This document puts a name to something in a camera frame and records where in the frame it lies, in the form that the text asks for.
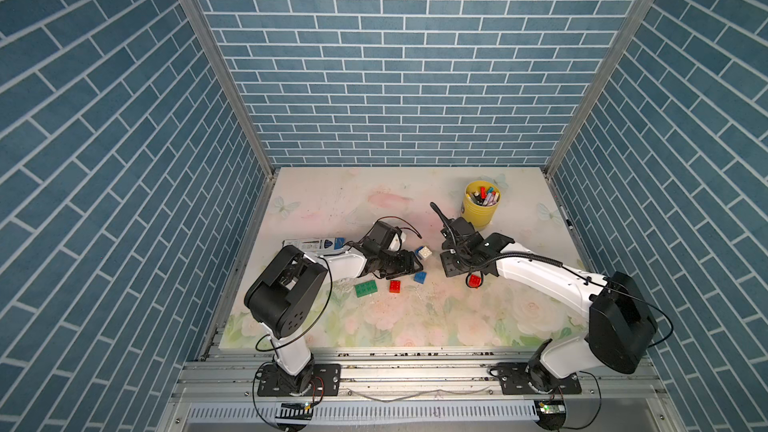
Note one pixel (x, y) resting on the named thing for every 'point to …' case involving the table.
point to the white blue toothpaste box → (318, 245)
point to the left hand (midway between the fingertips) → (422, 272)
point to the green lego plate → (365, 288)
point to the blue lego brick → (420, 277)
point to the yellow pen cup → (480, 201)
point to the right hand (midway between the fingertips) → (451, 262)
